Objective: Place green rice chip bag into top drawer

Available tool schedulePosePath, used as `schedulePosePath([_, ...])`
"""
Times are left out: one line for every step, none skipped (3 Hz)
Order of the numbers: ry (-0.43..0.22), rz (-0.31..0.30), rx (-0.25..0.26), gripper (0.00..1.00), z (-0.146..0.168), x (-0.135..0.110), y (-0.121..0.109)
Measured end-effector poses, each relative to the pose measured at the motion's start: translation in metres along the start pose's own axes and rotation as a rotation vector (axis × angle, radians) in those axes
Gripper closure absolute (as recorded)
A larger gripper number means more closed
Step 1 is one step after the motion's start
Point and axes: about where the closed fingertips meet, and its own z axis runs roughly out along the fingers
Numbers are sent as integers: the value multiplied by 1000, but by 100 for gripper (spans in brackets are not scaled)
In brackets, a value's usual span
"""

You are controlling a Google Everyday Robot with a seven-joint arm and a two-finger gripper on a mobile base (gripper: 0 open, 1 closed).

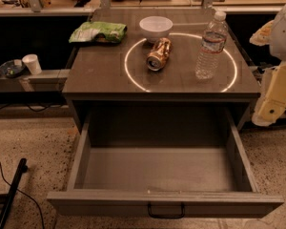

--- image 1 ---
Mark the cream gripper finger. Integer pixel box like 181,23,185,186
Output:
249,20,274,46

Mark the green rice chip bag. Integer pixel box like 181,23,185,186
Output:
69,21,127,43

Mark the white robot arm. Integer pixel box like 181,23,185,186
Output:
250,4,286,127

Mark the open grey top drawer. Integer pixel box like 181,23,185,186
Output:
48,106,283,218

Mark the clear plastic water bottle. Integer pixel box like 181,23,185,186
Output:
194,11,228,80

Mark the grey cabinet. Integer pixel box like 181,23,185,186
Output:
63,7,259,126

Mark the white bowl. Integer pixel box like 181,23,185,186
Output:
139,16,173,43

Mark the grey side shelf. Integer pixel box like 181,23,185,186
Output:
0,69,70,93

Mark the white paper cup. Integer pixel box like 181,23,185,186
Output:
22,54,42,74

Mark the dark round dish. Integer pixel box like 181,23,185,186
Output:
0,59,26,78

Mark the black metal stand leg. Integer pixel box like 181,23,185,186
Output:
0,158,28,229

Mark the black drawer handle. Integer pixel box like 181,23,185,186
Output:
147,203,185,219

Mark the black floor cable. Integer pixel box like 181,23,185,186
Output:
0,145,46,229

